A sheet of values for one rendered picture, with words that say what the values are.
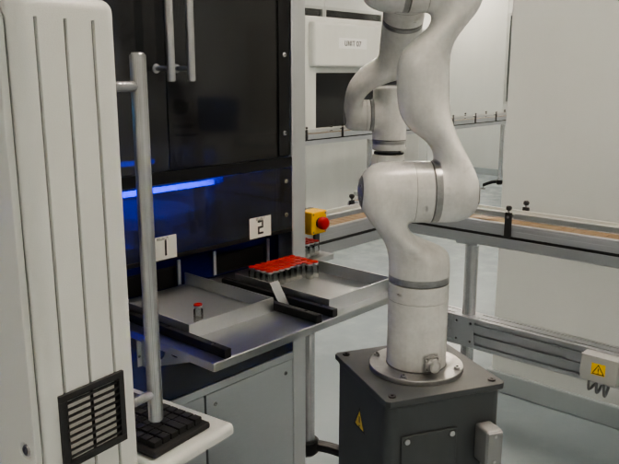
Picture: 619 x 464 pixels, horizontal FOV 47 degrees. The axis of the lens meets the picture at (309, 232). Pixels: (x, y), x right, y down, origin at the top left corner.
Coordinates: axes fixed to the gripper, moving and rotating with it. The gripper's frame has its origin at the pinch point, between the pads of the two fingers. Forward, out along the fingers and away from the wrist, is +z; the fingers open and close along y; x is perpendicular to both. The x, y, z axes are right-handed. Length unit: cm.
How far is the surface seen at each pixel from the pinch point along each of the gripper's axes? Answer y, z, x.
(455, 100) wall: -795, 5, -454
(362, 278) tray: -5.6, 21.0, -12.0
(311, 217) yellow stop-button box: -14.5, 8.7, -38.8
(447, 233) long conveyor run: -82, 24, -32
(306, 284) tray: 6.7, 22.1, -21.9
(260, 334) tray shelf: 41.3, 22.4, -4.2
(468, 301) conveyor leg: -86, 50, -24
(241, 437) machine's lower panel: 16, 71, -39
